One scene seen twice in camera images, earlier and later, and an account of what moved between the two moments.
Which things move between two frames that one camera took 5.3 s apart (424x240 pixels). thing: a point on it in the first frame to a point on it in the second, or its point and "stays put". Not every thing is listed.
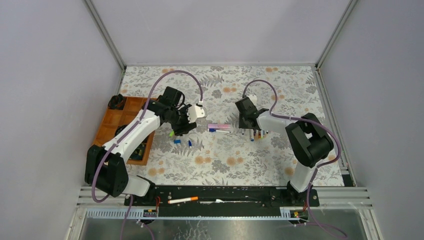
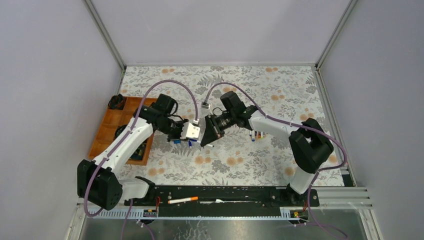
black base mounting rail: x=224 y=201 stays put
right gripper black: x=241 y=124 to x=213 y=131
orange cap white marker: x=182 y=200 stays put
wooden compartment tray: x=115 y=118 stays put
